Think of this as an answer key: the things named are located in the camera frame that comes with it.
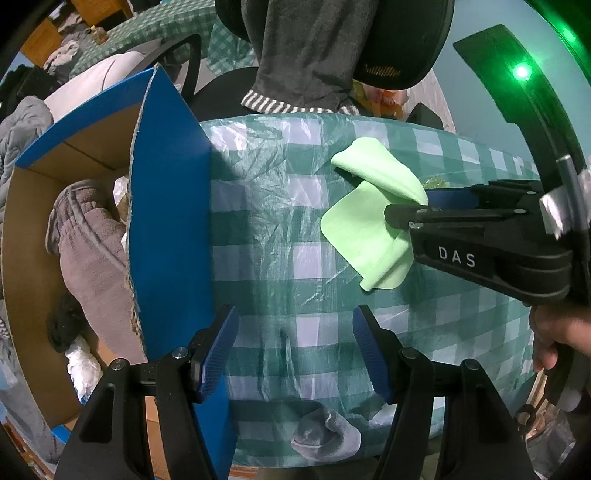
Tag bed with grey sheet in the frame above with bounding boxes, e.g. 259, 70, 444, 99
44, 51, 153, 125

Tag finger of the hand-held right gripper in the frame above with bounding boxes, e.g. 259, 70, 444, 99
425, 180, 542, 213
385, 203, 527, 232

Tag orange plastic bag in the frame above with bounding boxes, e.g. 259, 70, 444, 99
353, 80, 409, 121

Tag black bag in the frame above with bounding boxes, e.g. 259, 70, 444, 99
0, 65, 47, 121

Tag light grey sock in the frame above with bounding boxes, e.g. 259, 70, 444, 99
290, 406, 362, 462

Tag white patterned sock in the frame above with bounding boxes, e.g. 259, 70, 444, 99
112, 175, 130, 250

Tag green checkered tablecloth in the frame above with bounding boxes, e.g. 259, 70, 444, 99
69, 0, 254, 79
198, 113, 548, 467

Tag white blue striped sock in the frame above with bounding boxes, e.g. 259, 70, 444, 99
65, 336, 103, 403

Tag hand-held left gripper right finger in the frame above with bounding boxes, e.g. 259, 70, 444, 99
352, 305, 539, 480

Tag black office chair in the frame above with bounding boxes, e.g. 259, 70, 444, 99
124, 0, 455, 116

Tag wooden wardrobe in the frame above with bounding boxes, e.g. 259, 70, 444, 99
23, 0, 134, 61

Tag black sock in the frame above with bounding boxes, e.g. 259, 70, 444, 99
46, 293, 93, 354

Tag light green cloth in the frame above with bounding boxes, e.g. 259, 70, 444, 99
321, 137, 430, 292

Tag blue cardboard box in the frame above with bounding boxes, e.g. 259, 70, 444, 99
0, 65, 241, 480

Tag person's right hand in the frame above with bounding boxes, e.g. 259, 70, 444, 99
530, 305, 591, 372

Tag grey-brown fleece mitt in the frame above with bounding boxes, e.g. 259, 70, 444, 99
45, 180, 148, 365

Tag grey clothes pile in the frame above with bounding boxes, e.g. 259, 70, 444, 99
44, 39, 81, 72

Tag dark grey striped-cuff pants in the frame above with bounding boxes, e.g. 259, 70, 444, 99
242, 0, 384, 116

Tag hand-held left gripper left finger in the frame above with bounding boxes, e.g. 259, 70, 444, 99
54, 304, 241, 480

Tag grey quilted jacket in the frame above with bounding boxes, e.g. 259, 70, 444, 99
0, 97, 54, 185

